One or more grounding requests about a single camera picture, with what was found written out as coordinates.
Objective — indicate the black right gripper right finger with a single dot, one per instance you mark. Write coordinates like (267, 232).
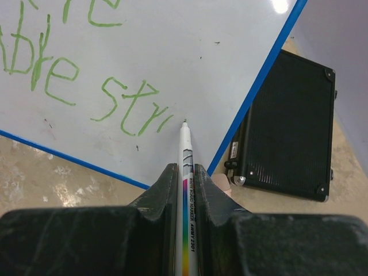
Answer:
(234, 241)

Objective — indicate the white whiteboard marker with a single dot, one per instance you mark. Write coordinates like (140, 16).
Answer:
(186, 247)

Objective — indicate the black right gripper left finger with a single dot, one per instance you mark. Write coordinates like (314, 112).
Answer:
(136, 239)

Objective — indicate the blue framed whiteboard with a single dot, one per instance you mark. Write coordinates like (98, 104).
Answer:
(108, 84)

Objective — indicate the black hard case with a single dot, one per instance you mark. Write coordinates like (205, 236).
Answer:
(284, 143)

